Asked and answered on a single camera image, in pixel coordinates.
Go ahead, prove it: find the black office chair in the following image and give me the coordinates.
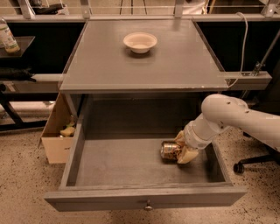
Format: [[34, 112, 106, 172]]
[[233, 143, 280, 174]]

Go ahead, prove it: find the grey wooden cabinet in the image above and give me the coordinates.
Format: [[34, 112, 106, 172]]
[[61, 20, 227, 139]]

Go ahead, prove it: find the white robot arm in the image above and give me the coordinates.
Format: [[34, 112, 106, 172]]
[[174, 94, 280, 164]]

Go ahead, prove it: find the white cable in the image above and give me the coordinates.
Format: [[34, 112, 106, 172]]
[[227, 11, 249, 89]]

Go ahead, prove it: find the plastic bottle with label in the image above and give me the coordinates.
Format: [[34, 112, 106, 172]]
[[0, 17, 20, 53]]

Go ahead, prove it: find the white paper bowl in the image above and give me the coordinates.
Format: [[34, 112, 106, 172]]
[[123, 32, 158, 53]]

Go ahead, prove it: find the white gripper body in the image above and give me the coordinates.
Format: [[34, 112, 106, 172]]
[[184, 121, 213, 150]]

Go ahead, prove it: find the metal railing frame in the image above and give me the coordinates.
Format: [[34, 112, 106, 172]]
[[0, 0, 280, 22]]

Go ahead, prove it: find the grey metal clamp rod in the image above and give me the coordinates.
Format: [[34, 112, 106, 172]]
[[250, 29, 280, 76]]

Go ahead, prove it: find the open grey top drawer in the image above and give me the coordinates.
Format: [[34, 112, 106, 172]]
[[45, 99, 246, 211]]

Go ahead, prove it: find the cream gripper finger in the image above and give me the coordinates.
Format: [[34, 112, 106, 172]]
[[174, 130, 185, 146], [177, 146, 199, 164]]

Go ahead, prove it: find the orange soda can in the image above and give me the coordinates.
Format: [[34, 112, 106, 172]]
[[160, 141, 181, 160]]

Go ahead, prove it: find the black side table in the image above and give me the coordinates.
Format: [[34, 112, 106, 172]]
[[0, 36, 46, 131]]

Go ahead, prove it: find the yellow sponge in box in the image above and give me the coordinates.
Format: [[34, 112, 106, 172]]
[[59, 116, 75, 137]]

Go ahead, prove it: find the round metal drawer knob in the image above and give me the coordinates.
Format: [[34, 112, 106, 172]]
[[143, 200, 153, 212]]

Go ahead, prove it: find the cardboard box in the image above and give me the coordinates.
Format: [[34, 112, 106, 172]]
[[40, 94, 76, 164]]

